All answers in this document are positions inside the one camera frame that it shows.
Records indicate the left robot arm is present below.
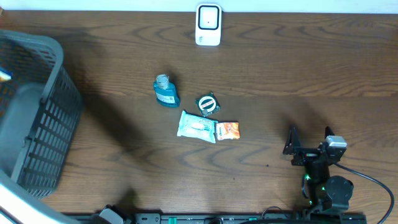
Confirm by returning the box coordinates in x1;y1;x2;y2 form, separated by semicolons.
1;171;131;224

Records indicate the orange snack packet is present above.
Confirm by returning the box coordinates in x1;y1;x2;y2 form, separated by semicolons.
216;122;240;141

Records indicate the green ointment tin box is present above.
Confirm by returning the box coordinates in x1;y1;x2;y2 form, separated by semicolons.
195;92;221;117

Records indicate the teal mouthwash bottle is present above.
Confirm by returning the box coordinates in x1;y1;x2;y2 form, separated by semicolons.
153;74;180;108

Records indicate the grey plastic basket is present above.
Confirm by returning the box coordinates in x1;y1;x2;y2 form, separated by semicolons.
1;30;83;198

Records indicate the light blue wipes pack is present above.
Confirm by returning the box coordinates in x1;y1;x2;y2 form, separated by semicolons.
177;110;218;144

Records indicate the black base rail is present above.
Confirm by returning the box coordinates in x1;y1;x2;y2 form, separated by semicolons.
62;212;368;224

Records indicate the white barcode scanner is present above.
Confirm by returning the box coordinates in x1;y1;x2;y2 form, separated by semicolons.
195;3;222;46

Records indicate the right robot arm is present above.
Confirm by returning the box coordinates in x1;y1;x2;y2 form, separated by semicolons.
283;126;354;216

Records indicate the snack bag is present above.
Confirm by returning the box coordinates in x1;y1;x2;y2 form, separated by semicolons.
0;67;12;83

